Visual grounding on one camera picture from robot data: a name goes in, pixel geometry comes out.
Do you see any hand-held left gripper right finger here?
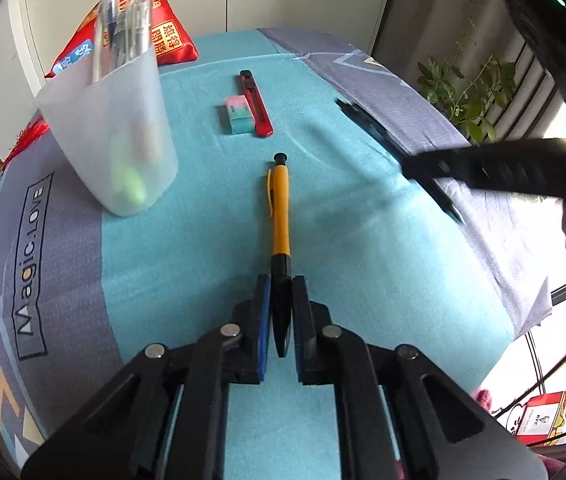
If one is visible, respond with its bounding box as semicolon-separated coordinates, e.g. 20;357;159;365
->
290;275;549;480

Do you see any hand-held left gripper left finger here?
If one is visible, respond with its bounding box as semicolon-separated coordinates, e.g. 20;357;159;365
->
20;274;271;480

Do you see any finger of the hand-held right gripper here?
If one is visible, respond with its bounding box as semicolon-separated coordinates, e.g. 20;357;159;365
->
402;136;566;201

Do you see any yellow mechanical pencil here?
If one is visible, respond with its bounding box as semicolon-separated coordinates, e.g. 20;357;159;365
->
267;152;294;358

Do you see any black pen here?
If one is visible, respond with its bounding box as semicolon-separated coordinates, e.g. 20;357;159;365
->
335;97;466;226

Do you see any translucent plastic cup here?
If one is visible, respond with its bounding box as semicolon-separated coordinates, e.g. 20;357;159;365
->
35;42;180;218

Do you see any green potted plant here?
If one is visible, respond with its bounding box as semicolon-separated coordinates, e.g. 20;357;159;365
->
415;35;519;143

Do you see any green highlighter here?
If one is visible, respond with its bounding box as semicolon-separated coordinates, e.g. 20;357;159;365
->
110;165;148;202

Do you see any pink clothing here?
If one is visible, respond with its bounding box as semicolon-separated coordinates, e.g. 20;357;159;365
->
472;387;495;413

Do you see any pink and green eraser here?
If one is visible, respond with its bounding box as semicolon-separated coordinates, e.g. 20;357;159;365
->
224;95;256;136

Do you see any red utility knife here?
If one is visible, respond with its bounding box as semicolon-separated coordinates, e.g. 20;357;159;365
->
238;70;274;138

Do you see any red and white carton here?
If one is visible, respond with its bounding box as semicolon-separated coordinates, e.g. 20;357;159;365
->
506;391;566;446

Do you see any red printed pyramid pillow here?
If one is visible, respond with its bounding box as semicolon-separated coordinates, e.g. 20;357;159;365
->
45;0;199;78

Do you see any red tassel charm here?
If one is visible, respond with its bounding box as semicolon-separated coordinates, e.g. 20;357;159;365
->
3;115;54;168

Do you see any blue pen with clear cap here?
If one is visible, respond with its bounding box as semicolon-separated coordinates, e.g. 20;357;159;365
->
92;0;121;83

